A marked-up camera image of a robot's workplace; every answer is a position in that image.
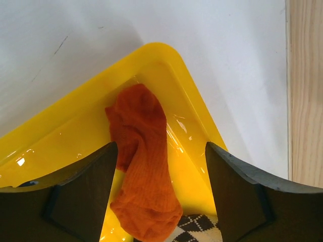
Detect yellow plastic tray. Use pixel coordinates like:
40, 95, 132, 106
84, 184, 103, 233
1, 43, 225, 241

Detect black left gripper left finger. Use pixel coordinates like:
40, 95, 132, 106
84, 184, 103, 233
1, 142, 118, 241

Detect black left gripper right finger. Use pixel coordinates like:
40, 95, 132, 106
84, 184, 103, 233
205, 142, 322, 241

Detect brown argyle sock in tray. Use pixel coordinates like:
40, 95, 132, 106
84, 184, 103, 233
133, 213, 224, 242

